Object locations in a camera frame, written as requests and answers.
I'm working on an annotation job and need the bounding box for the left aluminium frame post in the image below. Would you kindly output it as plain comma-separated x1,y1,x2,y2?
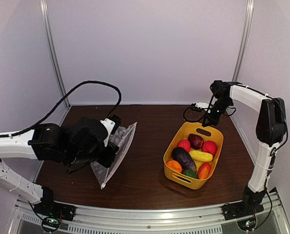
40,0,66,96

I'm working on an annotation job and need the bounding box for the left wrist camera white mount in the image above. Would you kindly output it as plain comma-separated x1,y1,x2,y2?
100,115,121,136

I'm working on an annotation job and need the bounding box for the right aluminium frame post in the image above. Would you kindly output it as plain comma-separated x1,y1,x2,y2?
232,0,254,82

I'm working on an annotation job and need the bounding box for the yellow plastic basket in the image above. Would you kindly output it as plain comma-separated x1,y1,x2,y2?
163,122,224,190

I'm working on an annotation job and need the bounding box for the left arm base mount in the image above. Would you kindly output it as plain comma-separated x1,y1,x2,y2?
29,202,76,233

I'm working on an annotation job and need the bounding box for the clear zip top bag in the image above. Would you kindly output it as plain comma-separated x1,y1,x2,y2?
90,121,138,190

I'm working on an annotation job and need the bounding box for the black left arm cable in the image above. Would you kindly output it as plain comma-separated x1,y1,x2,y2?
0,80,123,141

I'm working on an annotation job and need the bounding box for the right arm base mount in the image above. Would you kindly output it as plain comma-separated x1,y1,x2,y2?
221,201,264,232

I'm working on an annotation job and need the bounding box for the purple toy eggplant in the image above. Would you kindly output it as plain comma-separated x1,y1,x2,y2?
172,147,197,171

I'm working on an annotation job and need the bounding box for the red toy strawberry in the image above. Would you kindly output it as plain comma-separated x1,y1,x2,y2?
202,140,217,156

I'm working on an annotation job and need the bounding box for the orange toy fruit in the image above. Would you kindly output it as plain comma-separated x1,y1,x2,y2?
166,160,182,173

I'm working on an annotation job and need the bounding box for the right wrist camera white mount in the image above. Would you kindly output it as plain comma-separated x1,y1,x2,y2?
191,102,209,112

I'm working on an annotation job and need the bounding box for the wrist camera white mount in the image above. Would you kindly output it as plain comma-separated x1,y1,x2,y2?
100,115,121,136
191,102,209,112

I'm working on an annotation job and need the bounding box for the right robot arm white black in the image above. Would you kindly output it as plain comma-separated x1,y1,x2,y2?
202,80,288,215

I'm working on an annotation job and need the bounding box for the orange red toy mango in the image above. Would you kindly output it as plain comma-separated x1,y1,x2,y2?
197,162,211,179

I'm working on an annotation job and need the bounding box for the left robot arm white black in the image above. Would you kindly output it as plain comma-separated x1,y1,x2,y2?
0,115,121,216

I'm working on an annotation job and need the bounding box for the green toy lime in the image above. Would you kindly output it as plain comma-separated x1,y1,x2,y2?
182,169,197,179

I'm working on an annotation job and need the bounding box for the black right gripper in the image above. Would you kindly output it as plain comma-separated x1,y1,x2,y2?
203,97,232,127

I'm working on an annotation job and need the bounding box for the front aluminium rail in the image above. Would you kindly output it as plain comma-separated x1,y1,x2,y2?
13,190,289,234

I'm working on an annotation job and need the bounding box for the aluminium frame post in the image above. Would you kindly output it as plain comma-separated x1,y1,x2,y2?
40,0,66,96
232,0,254,82

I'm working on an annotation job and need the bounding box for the dark red toy apple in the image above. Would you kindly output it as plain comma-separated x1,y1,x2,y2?
188,134,204,150

